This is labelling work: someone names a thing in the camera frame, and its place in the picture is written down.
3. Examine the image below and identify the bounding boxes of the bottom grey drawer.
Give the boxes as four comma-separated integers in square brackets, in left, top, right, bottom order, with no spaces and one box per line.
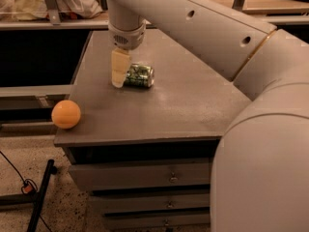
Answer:
[103,212,211,230]

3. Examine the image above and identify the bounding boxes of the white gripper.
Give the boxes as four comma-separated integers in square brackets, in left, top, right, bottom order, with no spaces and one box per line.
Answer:
[108,21,146,88]

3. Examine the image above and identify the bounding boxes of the green soda can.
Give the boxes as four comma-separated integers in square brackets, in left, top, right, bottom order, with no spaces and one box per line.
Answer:
[125,64,155,88]

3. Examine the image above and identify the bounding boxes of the middle grey drawer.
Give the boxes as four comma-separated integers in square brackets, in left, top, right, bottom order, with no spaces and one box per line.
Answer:
[89,189,210,214]

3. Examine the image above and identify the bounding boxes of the grey drawer cabinet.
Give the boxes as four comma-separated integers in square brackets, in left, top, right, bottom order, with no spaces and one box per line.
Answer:
[55,29,249,228]

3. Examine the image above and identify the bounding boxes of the grey drawer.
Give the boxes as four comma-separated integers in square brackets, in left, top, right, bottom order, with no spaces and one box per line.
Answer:
[103,212,211,230]
[69,159,211,191]
[89,189,210,214]

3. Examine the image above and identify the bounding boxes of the black cable with orange clip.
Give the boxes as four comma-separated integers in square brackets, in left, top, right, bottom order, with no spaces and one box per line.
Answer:
[0,150,52,232]

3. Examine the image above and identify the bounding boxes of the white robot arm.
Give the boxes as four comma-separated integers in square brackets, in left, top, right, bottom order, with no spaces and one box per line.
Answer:
[107,0,309,232]

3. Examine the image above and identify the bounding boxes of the black stand leg left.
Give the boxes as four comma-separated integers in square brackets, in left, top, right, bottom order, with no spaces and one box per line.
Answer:
[0,159,57,232]

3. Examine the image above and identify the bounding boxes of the white crumpled cloth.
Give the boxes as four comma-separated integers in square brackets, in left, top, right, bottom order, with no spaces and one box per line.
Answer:
[0,0,102,21]

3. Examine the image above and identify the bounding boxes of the orange ball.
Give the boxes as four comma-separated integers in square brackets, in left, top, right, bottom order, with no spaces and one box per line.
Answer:
[51,100,81,130]

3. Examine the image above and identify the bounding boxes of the grey metal rail frame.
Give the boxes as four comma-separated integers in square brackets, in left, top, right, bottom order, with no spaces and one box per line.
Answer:
[0,0,309,32]

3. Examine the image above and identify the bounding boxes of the top grey drawer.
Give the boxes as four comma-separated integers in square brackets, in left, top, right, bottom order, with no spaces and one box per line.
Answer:
[69,159,211,191]

